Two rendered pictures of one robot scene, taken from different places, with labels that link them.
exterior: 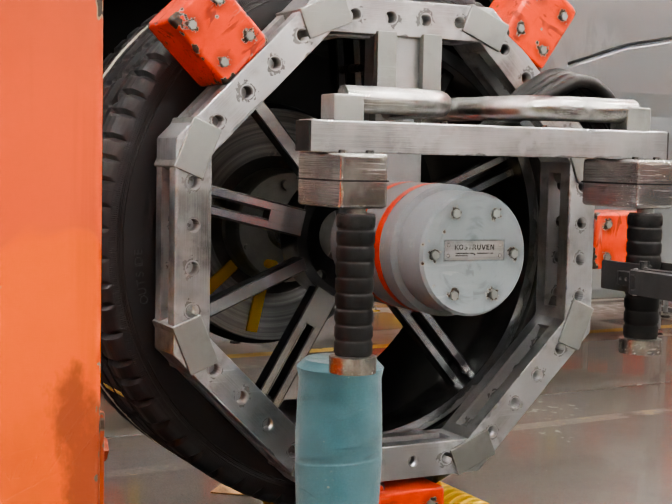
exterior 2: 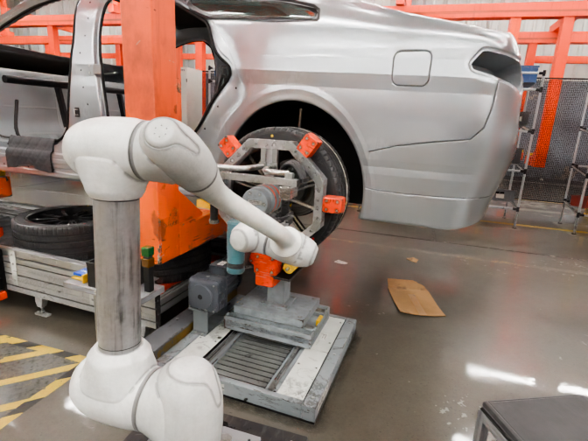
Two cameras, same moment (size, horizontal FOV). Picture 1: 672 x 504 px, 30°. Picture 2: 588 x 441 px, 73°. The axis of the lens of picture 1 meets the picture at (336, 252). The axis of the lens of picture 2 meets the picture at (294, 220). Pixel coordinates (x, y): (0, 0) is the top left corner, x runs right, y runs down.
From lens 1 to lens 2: 1.57 m
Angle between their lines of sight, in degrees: 47
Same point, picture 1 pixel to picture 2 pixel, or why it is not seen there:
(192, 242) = not seen: hidden behind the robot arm
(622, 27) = (390, 140)
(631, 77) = (393, 156)
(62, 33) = not seen: hidden behind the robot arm
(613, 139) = (280, 180)
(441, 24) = (278, 145)
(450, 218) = (248, 194)
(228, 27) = (228, 146)
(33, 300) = (147, 199)
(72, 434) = (154, 222)
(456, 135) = (239, 176)
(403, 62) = (269, 155)
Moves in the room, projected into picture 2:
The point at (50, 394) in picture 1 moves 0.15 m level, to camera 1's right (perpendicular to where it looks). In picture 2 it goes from (150, 214) to (164, 221)
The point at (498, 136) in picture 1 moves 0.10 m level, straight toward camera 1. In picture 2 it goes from (249, 177) to (227, 178)
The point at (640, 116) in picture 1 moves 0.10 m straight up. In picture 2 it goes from (288, 175) to (290, 150)
